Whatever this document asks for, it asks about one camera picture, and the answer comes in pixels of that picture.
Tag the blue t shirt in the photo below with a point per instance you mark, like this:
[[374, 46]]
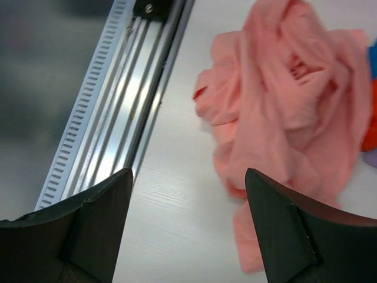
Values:
[[373, 59]]

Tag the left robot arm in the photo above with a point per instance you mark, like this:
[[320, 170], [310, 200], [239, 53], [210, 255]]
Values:
[[153, 10]]

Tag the pink t shirt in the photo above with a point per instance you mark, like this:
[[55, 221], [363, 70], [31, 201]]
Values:
[[287, 97]]

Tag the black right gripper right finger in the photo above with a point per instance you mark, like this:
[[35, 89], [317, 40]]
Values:
[[304, 240]]

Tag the aluminium mounting rail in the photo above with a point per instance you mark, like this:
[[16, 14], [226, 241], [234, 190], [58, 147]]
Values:
[[120, 126]]

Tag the orange t shirt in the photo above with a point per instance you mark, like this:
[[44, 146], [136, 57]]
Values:
[[370, 141]]

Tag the white slotted cable duct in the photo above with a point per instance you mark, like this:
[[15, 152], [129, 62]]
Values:
[[83, 108]]

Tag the lavender t shirt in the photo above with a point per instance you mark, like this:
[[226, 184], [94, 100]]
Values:
[[370, 158]]

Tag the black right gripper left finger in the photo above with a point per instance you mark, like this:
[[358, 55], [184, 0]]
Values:
[[74, 240]]

